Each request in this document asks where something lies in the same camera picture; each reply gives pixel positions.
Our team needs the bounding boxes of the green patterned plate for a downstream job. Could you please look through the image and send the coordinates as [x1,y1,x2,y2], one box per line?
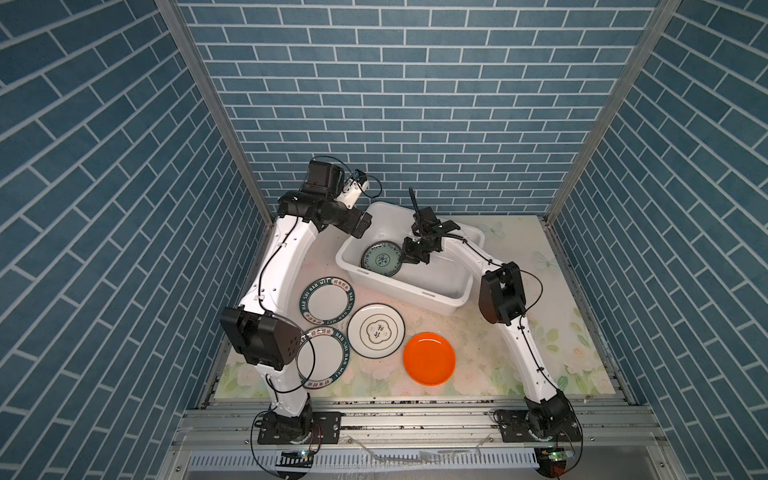
[360,241,403,277]

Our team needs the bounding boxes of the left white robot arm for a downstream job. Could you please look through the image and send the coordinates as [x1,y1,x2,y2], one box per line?
[220,155,378,422]

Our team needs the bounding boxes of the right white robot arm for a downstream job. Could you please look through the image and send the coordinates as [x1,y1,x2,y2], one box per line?
[402,219,583,441]

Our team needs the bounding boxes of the white plastic bin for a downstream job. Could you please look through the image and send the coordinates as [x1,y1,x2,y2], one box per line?
[336,202,474,316]

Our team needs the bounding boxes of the floral table mat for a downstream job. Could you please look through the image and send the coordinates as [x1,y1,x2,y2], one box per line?
[215,214,616,398]

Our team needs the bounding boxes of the upper green rimmed white plate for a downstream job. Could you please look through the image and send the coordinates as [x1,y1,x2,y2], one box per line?
[299,276,356,325]

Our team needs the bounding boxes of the green rimmed white plate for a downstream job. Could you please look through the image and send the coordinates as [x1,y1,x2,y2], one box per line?
[299,276,356,325]
[297,326,351,390]

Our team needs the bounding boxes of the white plate black pattern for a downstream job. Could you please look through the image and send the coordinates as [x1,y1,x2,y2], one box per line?
[347,303,405,359]

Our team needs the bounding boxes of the orange plate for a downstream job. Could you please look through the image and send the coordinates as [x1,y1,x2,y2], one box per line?
[403,332,456,387]

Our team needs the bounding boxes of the lower green rimmed white plate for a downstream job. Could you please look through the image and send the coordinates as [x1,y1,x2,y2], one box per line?
[297,326,351,390]

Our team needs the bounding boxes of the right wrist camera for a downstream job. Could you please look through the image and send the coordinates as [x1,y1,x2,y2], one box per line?
[408,187,440,236]

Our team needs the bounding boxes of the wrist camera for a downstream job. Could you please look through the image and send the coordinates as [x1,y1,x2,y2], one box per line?
[408,187,440,236]
[335,170,383,209]

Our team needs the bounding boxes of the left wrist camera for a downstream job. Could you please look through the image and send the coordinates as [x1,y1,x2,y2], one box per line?
[335,170,383,209]

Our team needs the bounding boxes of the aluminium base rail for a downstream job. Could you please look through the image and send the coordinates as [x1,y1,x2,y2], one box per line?
[171,398,668,451]

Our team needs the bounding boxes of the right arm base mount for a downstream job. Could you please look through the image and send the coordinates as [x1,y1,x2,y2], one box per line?
[490,409,583,444]

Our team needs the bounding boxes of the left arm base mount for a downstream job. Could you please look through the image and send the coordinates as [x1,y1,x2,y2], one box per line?
[255,411,342,446]

